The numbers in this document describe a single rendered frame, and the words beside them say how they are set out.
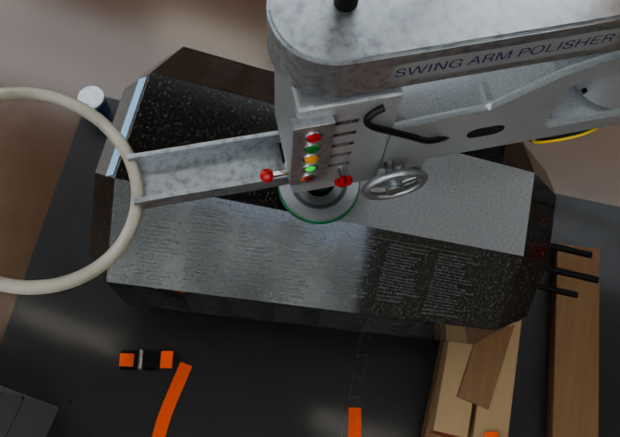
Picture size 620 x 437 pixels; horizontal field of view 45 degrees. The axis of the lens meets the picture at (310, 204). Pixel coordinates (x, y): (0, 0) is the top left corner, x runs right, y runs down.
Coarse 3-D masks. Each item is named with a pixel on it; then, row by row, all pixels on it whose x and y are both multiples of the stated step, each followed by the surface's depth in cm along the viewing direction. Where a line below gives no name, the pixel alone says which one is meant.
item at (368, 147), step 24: (288, 96) 140; (312, 96) 133; (360, 96) 134; (384, 96) 134; (288, 120) 148; (336, 120) 138; (360, 120) 140; (384, 120) 142; (288, 144) 158; (336, 144) 149; (360, 144) 151; (384, 144) 154; (336, 168) 161; (360, 168) 164
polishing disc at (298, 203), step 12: (288, 192) 198; (336, 192) 198; (348, 192) 198; (288, 204) 196; (300, 204) 197; (312, 204) 197; (324, 204) 197; (336, 204) 197; (348, 204) 197; (300, 216) 196; (312, 216) 196; (324, 216) 196; (336, 216) 196
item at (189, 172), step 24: (192, 144) 175; (216, 144) 175; (240, 144) 178; (264, 144) 181; (144, 168) 177; (168, 168) 177; (192, 168) 177; (216, 168) 178; (240, 168) 178; (264, 168) 179; (144, 192) 175; (168, 192) 175; (192, 192) 171; (216, 192) 173; (240, 192) 176
